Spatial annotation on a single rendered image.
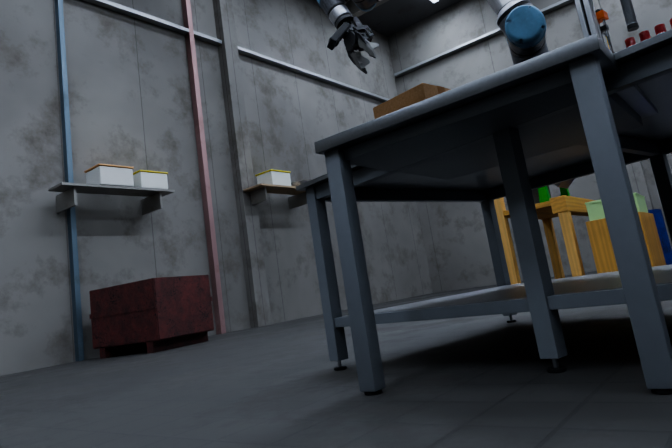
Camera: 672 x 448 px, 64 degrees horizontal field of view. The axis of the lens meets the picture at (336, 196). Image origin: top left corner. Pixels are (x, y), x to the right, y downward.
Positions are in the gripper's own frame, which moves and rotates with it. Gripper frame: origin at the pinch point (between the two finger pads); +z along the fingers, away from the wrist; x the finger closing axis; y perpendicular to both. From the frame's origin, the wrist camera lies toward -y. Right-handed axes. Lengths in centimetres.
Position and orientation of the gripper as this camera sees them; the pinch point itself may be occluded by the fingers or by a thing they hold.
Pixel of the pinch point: (367, 63)
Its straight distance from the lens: 189.8
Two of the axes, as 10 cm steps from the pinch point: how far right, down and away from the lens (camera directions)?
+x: -3.3, 5.0, 8.0
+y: 8.0, -3.0, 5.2
